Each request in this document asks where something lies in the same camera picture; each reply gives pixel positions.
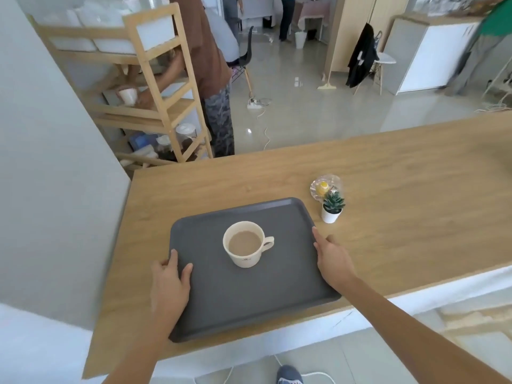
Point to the person's left thumb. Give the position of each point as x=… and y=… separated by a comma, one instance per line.
x=187, y=273

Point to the white power strip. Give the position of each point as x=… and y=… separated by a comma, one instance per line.
x=254, y=103

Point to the person's right hand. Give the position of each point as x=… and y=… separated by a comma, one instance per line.
x=335, y=261

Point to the table with pink cloth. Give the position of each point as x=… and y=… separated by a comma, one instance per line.
x=314, y=13

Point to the person's left hand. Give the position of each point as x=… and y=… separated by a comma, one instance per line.
x=170, y=291

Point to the light wooden wardrobe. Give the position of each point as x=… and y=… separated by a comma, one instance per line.
x=352, y=27

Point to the white storage bin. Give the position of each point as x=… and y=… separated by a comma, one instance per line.
x=154, y=29
x=104, y=27
x=68, y=29

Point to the dark grey plastic tray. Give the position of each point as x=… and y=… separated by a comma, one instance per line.
x=248, y=291

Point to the black jacket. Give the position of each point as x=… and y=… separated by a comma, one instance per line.
x=362, y=55

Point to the white paper cup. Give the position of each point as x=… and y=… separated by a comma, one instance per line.
x=128, y=96

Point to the clear jar with dark contents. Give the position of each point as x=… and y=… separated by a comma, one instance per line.
x=164, y=144

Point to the person's right thumb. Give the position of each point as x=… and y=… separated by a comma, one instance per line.
x=319, y=240

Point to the wooden shelf rack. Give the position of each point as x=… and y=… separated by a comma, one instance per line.
x=168, y=103

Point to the white cup of milky coffee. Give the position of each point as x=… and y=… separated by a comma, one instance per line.
x=244, y=244

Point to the white cabinet with wooden top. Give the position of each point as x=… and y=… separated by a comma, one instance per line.
x=428, y=55

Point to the clear plastic cup with yellow item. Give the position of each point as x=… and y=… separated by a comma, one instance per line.
x=322, y=187

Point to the blue container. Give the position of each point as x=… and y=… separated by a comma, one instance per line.
x=139, y=141

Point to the person's left forearm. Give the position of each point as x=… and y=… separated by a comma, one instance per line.
x=148, y=347

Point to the small succulent in white pot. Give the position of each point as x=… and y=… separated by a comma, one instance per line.
x=332, y=207

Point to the person's right forearm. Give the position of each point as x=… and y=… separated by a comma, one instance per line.
x=408, y=331

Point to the black chair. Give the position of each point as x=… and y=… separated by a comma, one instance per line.
x=246, y=47

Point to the white chair with wooden legs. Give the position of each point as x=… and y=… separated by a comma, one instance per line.
x=384, y=61

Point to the person's grey shoe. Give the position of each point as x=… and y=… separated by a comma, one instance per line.
x=289, y=375

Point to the clear jar with white lid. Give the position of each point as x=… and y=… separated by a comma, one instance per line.
x=185, y=133

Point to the white waste bin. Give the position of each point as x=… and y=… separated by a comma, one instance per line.
x=300, y=39

